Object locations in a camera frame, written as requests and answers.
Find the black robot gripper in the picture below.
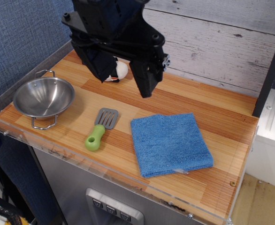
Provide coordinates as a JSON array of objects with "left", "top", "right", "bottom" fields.
[{"left": 61, "top": 0, "right": 170, "bottom": 98}]

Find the white plush sushi toy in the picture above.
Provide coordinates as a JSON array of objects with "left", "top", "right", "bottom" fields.
[{"left": 105, "top": 57, "right": 129, "bottom": 83}]

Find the blue towel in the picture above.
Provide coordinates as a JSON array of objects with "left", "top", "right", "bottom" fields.
[{"left": 130, "top": 113, "right": 214, "bottom": 178}]

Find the stainless steel cabinet front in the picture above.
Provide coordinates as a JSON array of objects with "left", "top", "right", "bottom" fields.
[{"left": 34, "top": 148, "right": 200, "bottom": 225}]

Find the silver dispenser button panel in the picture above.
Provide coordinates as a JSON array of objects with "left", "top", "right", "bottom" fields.
[{"left": 85, "top": 188, "right": 144, "bottom": 225}]

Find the clear acrylic edge guard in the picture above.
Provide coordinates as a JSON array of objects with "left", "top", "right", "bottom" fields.
[{"left": 0, "top": 107, "right": 258, "bottom": 225}]

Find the white side cabinet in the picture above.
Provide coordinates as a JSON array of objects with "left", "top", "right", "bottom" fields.
[{"left": 245, "top": 89, "right": 275, "bottom": 186}]

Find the green handled grey spatula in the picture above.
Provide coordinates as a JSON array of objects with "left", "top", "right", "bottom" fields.
[{"left": 84, "top": 108, "right": 119, "bottom": 151}]

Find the steel bowl with handles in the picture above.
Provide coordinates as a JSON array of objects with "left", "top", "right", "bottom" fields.
[{"left": 13, "top": 69, "right": 75, "bottom": 130}]

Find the dark grey right post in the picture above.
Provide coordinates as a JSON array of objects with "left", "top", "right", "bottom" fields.
[{"left": 252, "top": 0, "right": 275, "bottom": 118}]

